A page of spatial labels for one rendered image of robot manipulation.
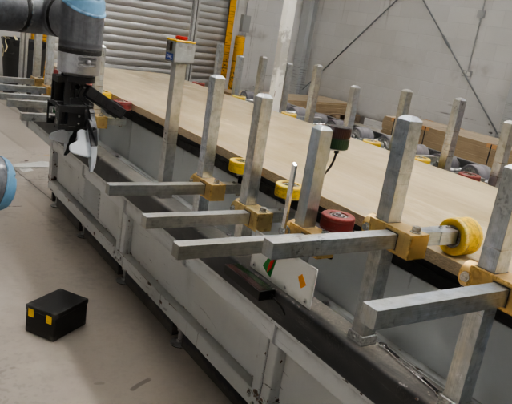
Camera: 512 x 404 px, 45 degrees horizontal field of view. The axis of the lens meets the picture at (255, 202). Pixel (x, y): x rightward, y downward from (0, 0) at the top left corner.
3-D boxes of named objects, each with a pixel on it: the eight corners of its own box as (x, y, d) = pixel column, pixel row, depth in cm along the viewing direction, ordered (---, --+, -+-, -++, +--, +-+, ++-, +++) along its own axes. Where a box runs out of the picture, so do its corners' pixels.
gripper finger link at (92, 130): (84, 151, 136) (77, 115, 138) (91, 151, 137) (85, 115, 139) (92, 143, 133) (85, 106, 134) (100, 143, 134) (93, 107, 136)
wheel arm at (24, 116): (21, 123, 245) (22, 112, 244) (19, 121, 248) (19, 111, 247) (126, 127, 269) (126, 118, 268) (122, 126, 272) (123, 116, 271)
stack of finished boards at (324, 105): (353, 114, 1050) (356, 104, 1045) (243, 109, 894) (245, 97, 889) (321, 105, 1105) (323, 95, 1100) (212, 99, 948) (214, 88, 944)
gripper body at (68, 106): (45, 125, 137) (49, 70, 134) (82, 126, 143) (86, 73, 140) (58, 133, 132) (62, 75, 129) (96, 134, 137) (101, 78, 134)
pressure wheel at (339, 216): (327, 266, 143) (336, 219, 140) (306, 253, 150) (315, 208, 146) (353, 263, 148) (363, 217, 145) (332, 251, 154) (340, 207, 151)
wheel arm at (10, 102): (7, 108, 264) (8, 98, 263) (6, 107, 267) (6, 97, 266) (106, 114, 288) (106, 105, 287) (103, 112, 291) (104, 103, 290)
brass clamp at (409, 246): (404, 261, 116) (409, 236, 115) (356, 236, 127) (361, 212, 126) (426, 259, 120) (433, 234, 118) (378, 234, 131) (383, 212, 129)
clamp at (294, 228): (316, 260, 139) (320, 238, 138) (281, 238, 150) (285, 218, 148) (335, 257, 142) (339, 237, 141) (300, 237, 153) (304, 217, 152)
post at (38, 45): (32, 103, 346) (37, 14, 333) (30, 103, 349) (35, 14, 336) (38, 104, 348) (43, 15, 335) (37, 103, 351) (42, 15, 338)
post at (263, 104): (235, 269, 169) (263, 94, 157) (228, 264, 172) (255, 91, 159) (246, 268, 171) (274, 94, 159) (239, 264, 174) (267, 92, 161)
